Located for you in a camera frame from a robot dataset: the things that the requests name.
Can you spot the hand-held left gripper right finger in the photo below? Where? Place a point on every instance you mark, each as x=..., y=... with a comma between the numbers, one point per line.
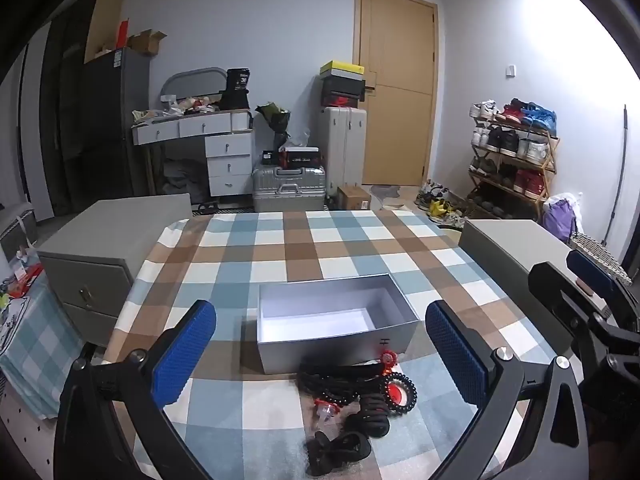
x=455, y=355

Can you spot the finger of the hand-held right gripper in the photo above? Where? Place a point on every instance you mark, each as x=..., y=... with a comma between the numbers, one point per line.
x=555, y=287
x=592, y=270

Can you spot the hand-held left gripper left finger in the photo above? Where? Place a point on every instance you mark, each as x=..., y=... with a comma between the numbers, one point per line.
x=185, y=350

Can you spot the silver cardboard box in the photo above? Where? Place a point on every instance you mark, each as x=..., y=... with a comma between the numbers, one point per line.
x=340, y=345

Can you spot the red clear hair clip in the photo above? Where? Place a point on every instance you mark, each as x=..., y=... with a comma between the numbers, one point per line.
x=325, y=408

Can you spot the black hair claw clip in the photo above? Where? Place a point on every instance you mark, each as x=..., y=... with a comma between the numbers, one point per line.
x=345, y=447

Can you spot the person's right forearm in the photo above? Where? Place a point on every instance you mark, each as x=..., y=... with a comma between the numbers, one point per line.
x=620, y=452

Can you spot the woven wicker basket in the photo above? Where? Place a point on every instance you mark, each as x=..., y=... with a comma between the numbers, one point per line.
x=597, y=255

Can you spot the purple bag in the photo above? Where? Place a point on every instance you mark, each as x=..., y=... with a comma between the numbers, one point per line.
x=560, y=220

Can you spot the grey cabinet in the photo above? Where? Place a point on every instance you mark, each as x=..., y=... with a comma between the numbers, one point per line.
x=505, y=245

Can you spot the red flower ornament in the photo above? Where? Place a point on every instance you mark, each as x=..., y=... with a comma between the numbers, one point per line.
x=387, y=358

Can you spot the thin dark pole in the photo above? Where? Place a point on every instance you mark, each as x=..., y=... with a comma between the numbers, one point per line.
x=620, y=170

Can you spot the grey nightstand with drawers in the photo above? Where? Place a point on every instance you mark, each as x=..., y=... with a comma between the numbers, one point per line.
x=110, y=240

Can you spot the checkered tablecloth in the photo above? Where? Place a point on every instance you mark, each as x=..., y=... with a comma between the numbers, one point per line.
x=280, y=255

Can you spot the pile of loose shoes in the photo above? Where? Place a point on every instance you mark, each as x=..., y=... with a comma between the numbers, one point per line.
x=437, y=205

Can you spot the striped floor rug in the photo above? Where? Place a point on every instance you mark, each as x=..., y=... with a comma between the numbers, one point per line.
x=235, y=209

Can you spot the checkered folded cloth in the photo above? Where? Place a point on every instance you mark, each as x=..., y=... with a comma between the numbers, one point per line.
x=35, y=350

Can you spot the wooden shoe rack with shoes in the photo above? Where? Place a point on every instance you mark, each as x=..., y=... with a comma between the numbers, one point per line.
x=510, y=142

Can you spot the grey clothes heap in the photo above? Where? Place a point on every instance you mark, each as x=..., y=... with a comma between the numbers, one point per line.
x=182, y=177

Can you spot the grey door mat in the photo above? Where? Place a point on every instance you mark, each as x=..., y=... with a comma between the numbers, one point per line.
x=385, y=192

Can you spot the brown cardboard box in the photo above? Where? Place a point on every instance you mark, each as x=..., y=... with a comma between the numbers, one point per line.
x=354, y=197

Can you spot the silver ribbed suitcase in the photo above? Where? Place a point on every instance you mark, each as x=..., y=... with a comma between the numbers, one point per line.
x=287, y=185

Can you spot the white desk with drawers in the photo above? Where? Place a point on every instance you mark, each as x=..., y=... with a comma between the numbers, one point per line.
x=227, y=160

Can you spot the small black box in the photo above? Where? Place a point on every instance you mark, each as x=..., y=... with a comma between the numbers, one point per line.
x=270, y=158

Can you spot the long black red box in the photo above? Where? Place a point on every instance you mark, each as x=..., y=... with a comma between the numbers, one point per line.
x=300, y=157

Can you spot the white upright suitcase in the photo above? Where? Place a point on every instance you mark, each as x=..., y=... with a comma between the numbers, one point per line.
x=342, y=150

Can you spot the dark grey refrigerator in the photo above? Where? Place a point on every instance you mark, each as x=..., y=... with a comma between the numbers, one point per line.
x=117, y=125

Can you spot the wooden door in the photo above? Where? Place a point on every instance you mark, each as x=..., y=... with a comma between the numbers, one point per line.
x=395, y=110

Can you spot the desk clutter pile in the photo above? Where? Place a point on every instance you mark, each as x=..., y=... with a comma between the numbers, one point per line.
x=175, y=107

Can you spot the dark green wrapped bouquet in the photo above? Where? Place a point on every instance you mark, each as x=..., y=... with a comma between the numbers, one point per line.
x=275, y=117

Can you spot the tall black box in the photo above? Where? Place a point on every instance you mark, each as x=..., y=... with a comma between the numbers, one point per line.
x=236, y=87

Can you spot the grey arched mirror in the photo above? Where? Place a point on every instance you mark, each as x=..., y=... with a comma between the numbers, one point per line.
x=192, y=82

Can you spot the yellow lid shoe box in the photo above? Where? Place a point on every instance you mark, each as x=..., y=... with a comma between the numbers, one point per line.
x=342, y=70

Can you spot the open small cardboard box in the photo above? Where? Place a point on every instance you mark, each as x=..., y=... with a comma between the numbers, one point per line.
x=147, y=42

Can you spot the flat tall cardboard sheet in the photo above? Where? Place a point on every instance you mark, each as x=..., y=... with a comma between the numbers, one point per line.
x=102, y=25

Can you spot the white light switch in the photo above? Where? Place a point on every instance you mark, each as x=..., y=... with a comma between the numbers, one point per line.
x=510, y=71

